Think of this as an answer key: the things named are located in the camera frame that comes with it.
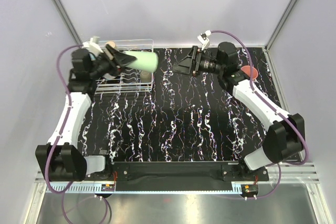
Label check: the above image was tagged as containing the pink plastic cup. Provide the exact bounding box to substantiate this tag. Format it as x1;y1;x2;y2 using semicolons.
241;65;259;81

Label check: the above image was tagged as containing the black marble pattern mat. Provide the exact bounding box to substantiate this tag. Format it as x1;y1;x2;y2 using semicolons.
78;48;266;162

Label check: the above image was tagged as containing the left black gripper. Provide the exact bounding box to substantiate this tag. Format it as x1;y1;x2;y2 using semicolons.
89;44;137;80

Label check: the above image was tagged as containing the white grey mug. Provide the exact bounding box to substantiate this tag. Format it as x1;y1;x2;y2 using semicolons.
103;73;118;80

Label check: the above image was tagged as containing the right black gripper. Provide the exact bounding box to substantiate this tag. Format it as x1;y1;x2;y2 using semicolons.
170;46;224;78

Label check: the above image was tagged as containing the left orange connector box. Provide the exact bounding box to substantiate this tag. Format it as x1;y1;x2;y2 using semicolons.
101;184;115;191

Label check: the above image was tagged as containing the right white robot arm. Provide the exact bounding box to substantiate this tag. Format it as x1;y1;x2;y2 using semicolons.
172;42;305;180

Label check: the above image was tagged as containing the light blue cup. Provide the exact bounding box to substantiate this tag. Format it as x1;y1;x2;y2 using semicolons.
90;53;96;61

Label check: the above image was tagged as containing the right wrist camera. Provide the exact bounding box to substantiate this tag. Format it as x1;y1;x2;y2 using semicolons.
197;30;212;50

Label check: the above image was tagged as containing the slotted cable duct rail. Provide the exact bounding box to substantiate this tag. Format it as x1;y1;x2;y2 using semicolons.
46;181;245;195

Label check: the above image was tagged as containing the white wire dish rack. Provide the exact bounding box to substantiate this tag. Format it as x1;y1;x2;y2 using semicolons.
96;39;154;94

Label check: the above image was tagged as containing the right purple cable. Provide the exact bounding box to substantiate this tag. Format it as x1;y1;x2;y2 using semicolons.
211;29;308;200

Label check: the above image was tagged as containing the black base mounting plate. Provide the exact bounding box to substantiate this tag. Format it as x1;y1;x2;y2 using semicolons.
83;161;269;183

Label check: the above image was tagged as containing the beige small mug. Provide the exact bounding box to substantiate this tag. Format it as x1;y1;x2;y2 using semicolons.
140;71;152;83

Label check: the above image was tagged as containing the tan beige tall cup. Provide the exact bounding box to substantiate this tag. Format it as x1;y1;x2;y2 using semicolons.
105;41;118;50

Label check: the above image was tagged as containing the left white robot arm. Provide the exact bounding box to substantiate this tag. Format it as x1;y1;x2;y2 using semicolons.
35;42;137;183

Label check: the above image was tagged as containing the mint green cup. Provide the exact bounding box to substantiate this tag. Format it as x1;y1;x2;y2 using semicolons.
123;51;159;73

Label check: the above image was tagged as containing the right orange connector box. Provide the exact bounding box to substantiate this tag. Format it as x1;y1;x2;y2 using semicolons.
242;184;259;195

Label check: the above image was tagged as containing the orange connector box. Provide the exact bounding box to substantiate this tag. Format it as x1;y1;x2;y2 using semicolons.
101;184;115;191
242;184;259;195

